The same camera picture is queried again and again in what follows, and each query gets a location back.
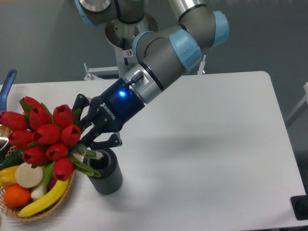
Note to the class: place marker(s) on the blue handled steel pot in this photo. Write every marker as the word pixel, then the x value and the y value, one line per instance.
pixel 4 130

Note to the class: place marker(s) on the dark grey ribbed vase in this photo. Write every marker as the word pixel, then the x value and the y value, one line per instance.
pixel 111 176

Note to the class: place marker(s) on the woven wicker basket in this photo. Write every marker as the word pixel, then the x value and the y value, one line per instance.
pixel 13 212

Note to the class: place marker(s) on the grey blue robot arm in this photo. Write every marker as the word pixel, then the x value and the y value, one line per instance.
pixel 149 61

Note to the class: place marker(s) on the orange fruit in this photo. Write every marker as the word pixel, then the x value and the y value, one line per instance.
pixel 16 196

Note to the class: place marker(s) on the red tulip bouquet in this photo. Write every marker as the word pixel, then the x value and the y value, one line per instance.
pixel 48 137

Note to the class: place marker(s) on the beige round disc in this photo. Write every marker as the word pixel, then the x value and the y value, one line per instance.
pixel 28 177

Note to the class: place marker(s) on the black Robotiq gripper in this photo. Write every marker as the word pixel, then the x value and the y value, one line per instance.
pixel 107 113

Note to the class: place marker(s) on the yellow banana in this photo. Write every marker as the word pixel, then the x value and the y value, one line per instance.
pixel 46 201

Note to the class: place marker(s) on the black device at table edge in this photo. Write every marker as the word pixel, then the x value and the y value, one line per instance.
pixel 300 206

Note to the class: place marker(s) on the green bok choy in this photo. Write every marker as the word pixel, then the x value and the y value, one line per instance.
pixel 42 188

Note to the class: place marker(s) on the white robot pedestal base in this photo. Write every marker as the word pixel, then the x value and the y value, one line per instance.
pixel 132 42

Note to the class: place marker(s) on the white frame at right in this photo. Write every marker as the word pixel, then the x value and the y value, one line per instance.
pixel 299 108

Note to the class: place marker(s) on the dark red vegetable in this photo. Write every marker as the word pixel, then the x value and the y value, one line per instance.
pixel 52 183

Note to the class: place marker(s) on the yellow bell pepper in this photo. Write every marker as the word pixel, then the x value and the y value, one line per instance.
pixel 7 177

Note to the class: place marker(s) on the green cucumber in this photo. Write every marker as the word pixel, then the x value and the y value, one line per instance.
pixel 13 159

